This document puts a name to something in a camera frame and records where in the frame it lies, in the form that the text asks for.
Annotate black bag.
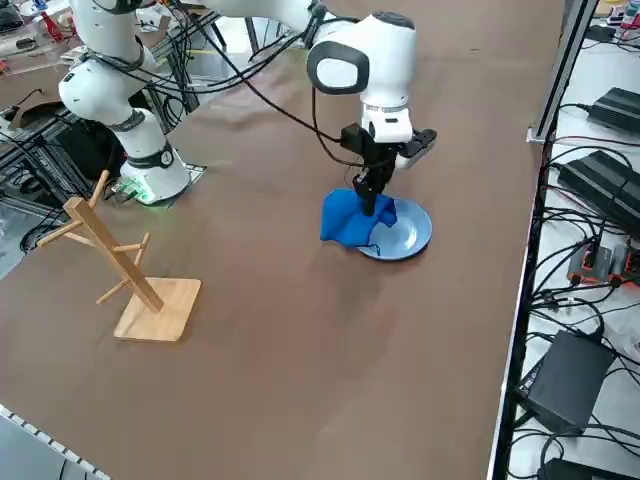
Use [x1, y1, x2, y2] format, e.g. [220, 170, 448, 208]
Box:
[59, 117, 129, 181]

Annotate blue cloth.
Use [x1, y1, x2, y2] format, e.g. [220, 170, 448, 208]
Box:
[319, 188, 399, 257]

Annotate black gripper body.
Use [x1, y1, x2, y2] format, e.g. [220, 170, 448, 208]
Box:
[341, 124, 401, 169]

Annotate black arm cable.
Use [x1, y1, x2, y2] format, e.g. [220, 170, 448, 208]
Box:
[197, 19, 346, 146]

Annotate grey cable duct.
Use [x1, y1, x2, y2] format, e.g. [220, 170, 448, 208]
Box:
[0, 403, 110, 480]

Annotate orange black device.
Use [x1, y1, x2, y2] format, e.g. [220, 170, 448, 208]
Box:
[609, 243, 640, 285]
[567, 244, 615, 287]

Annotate flat black box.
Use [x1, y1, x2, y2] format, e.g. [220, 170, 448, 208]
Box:
[537, 457, 640, 480]

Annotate large black power adapter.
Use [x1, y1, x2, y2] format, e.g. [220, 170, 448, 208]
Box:
[557, 149, 640, 236]

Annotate black power supply box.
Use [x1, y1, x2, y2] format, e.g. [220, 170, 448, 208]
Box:
[514, 329, 617, 436]

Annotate wooden cup rack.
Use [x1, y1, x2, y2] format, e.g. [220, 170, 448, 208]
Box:
[37, 169, 203, 344]

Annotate aluminium frame post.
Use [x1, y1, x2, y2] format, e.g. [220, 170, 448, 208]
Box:
[527, 0, 601, 144]

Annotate light blue plastic plate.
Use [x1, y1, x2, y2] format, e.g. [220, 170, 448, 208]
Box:
[344, 195, 434, 262]

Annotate small black power adapter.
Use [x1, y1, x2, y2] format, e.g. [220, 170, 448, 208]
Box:
[587, 87, 640, 135]

